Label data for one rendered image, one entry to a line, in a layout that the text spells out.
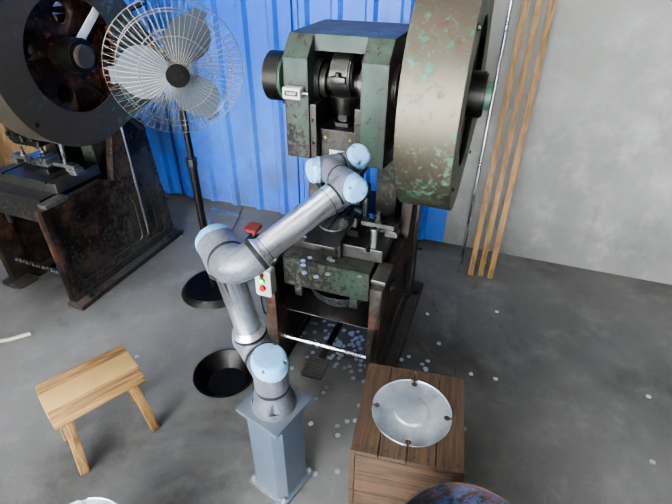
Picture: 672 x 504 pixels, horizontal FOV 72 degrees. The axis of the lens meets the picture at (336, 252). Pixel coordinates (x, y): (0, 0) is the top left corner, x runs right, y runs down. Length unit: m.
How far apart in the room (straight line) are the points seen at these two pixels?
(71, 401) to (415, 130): 1.58
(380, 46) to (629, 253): 2.24
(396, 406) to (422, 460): 0.22
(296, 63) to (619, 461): 2.03
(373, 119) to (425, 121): 0.38
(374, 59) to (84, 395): 1.63
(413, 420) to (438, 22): 1.28
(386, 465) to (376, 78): 1.31
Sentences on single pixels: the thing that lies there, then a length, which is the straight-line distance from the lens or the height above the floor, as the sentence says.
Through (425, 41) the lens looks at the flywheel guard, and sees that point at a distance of 1.40.
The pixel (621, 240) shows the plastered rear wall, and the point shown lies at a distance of 3.35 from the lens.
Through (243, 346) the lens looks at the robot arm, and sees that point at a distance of 1.58.
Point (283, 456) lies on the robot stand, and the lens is 1.77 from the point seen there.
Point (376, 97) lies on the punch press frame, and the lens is 1.70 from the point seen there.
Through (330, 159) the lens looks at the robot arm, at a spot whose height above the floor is 1.24.
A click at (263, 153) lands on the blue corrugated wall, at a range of 3.49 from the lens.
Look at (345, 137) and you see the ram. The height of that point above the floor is 1.15.
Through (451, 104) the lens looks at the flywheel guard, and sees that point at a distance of 1.37.
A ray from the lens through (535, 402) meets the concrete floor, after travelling 2.44.
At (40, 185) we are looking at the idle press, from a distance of 2.96.
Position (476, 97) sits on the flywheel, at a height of 1.34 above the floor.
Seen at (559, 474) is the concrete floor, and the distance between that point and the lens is 2.25.
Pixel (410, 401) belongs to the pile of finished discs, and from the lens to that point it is 1.82.
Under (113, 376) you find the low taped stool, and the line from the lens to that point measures 2.10.
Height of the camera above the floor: 1.77
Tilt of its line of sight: 34 degrees down
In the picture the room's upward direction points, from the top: straight up
